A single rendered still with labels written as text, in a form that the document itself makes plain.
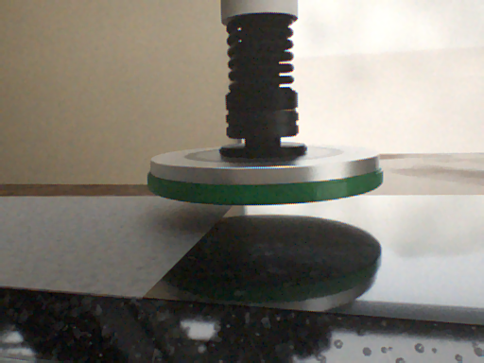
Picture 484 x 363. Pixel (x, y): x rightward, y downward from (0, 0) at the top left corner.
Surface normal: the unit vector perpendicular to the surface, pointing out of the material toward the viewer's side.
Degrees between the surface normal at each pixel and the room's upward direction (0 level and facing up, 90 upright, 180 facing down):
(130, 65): 90
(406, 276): 0
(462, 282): 0
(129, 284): 0
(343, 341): 45
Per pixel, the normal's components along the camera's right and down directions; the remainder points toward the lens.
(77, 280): -0.04, -0.99
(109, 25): -0.22, 0.17
